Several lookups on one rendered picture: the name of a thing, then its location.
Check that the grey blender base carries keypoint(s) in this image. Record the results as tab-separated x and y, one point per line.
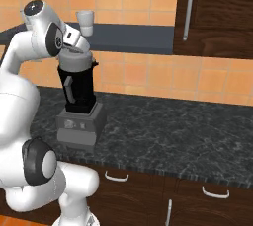
79	128

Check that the dark wood lower cupboard door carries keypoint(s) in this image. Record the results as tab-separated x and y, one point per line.
154	215

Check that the dark grey wall shelf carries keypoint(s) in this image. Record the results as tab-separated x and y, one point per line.
131	39

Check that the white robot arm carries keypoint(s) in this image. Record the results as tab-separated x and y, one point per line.
16	111

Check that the grey blender lid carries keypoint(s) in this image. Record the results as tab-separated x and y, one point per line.
75	60

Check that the dark wood cupboard door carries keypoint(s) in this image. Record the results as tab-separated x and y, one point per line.
220	13
154	215

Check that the dark wood drawer front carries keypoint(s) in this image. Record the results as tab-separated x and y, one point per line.
138	190
210	207

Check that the white cup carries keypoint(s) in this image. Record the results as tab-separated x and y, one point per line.
85	21

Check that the black blender jar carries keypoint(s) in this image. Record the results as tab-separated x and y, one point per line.
80	87

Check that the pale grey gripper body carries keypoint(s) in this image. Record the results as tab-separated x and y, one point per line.
80	43

